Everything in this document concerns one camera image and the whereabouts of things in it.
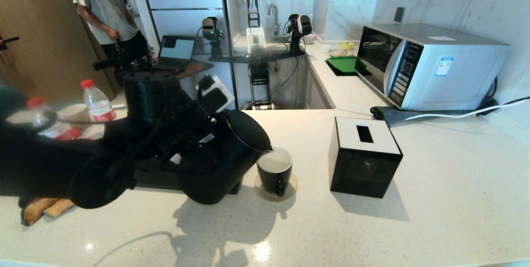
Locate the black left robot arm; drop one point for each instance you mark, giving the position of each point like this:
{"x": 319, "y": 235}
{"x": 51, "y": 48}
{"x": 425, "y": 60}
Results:
{"x": 41, "y": 163}

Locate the open laptop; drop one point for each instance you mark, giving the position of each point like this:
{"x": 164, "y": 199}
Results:
{"x": 177, "y": 49}

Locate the dark wall outlet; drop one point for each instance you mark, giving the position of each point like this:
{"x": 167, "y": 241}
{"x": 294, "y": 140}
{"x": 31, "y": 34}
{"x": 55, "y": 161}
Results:
{"x": 400, "y": 14}

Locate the black rectangular tray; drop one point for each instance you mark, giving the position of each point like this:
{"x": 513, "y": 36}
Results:
{"x": 153, "y": 180}

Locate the grey and tan glove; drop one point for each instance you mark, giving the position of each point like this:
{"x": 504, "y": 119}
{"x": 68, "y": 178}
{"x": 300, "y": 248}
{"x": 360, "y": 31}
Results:
{"x": 45, "y": 209}

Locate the white black robot arm joint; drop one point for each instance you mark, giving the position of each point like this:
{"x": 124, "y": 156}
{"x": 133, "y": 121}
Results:
{"x": 299, "y": 27}

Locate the water bottle red cap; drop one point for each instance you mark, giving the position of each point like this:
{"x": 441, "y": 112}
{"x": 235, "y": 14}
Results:
{"x": 43, "y": 120}
{"x": 98, "y": 105}

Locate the black tissue box silver lid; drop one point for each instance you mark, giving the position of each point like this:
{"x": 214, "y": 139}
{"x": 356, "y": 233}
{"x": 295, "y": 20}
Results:
{"x": 360, "y": 167}

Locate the small white cup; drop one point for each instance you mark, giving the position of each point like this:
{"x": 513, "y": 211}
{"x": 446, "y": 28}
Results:
{"x": 325, "y": 49}

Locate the brown wooden door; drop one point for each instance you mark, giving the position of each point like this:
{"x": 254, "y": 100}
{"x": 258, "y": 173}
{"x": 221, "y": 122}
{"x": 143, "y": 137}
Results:
{"x": 41, "y": 18}

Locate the chrome faucet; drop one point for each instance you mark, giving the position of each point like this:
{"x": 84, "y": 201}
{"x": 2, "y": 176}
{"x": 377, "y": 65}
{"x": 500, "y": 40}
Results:
{"x": 274, "y": 14}

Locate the yellow bowl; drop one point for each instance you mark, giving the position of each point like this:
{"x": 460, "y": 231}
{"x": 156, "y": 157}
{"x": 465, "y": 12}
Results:
{"x": 347, "y": 45}

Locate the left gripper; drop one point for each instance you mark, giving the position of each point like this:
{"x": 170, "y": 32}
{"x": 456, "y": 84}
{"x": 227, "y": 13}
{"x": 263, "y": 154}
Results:
{"x": 203, "y": 130}

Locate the person in grey shirt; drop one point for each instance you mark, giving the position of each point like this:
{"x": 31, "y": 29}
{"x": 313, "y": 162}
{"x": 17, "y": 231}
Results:
{"x": 103, "y": 6}

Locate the silver microwave oven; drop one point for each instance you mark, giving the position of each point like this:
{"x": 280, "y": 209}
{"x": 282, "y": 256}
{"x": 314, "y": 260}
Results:
{"x": 455, "y": 76}

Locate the brown wooden desk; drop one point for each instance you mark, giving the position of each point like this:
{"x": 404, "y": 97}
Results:
{"x": 198, "y": 66}

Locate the beige plate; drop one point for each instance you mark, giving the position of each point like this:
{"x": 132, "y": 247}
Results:
{"x": 339, "y": 53}

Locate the teal chair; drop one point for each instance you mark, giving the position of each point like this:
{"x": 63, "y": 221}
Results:
{"x": 10, "y": 101}

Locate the black mug white inside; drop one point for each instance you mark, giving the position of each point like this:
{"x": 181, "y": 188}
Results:
{"x": 274, "y": 178}

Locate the brown paper cup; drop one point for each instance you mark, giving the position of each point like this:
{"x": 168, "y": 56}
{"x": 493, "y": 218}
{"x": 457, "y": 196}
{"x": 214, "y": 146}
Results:
{"x": 74, "y": 111}

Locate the robot arm joint green light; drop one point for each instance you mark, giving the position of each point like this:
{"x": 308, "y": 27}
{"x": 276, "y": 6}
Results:
{"x": 211, "y": 31}

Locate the black electric kettle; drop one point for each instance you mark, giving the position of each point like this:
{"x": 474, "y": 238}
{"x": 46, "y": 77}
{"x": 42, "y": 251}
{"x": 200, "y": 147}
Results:
{"x": 232, "y": 163}

